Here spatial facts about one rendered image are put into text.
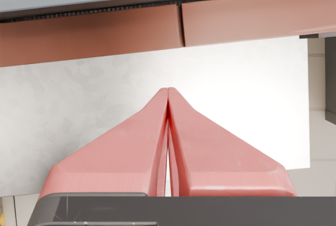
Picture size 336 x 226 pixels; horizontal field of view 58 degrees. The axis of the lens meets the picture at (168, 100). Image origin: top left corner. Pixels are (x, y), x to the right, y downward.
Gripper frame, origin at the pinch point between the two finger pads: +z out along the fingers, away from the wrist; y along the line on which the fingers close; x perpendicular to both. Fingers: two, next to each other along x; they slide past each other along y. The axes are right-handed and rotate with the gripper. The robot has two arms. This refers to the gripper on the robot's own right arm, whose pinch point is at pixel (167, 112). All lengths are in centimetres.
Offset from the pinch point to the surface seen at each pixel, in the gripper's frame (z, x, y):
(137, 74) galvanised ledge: 27.6, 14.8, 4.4
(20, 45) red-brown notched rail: 16.2, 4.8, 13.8
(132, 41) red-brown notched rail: 16.4, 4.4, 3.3
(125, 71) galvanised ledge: 27.8, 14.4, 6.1
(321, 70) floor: 86, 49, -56
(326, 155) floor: 72, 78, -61
